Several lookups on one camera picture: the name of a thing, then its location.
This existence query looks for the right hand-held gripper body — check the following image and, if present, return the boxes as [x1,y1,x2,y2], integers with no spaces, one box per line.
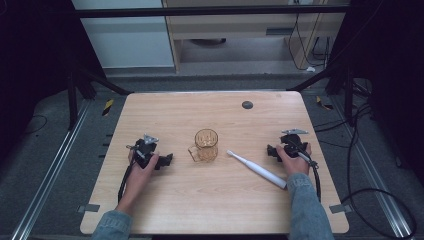
[277,128,310,160]

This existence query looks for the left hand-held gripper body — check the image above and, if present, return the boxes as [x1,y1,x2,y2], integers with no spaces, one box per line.
[125,133,160,170]

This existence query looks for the white electric toothbrush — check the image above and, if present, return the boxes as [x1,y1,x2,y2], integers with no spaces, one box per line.
[226,149,288,190]

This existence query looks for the clear plastic measuring cup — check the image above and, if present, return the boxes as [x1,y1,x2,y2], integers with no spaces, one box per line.
[187,128,220,164]

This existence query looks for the person's right hand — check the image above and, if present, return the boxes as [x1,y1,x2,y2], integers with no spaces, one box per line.
[275,142,313,178]

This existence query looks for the person's left hand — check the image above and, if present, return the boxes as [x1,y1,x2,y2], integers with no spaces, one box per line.
[127,149,160,188]

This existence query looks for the black metal stand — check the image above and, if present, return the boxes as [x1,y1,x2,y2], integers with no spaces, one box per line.
[65,59,134,132]
[285,59,372,128]

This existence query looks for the white cabinet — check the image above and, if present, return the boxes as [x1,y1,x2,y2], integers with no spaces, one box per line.
[71,0,176,70]

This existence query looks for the dark curtain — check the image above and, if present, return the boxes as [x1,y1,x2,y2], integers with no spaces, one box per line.
[0,0,108,161]
[328,0,424,188]

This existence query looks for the light wooden desk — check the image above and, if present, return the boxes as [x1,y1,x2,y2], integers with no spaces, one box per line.
[161,0,349,74]

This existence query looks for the black horizontal bar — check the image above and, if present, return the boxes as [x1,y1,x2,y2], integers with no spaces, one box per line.
[73,4,352,19]

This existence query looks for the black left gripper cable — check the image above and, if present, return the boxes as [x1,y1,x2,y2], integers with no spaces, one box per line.
[117,159,138,204]

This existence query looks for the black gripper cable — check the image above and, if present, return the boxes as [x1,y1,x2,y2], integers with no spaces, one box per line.
[288,139,322,203]
[117,159,138,204]

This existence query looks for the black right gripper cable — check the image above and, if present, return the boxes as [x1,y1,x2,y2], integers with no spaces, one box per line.
[288,139,322,203]

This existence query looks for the grey table bracket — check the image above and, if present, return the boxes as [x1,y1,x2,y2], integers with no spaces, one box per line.
[328,203,353,215]
[76,203,101,214]

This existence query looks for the aluminium floor rail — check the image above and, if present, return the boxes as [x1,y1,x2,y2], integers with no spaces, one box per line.
[9,99,93,240]
[329,95,415,240]

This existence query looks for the black hanging cables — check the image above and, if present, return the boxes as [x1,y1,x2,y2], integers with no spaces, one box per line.
[287,0,333,72]

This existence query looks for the thin black floor cable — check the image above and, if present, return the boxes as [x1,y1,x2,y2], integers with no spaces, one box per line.
[20,114,49,137]

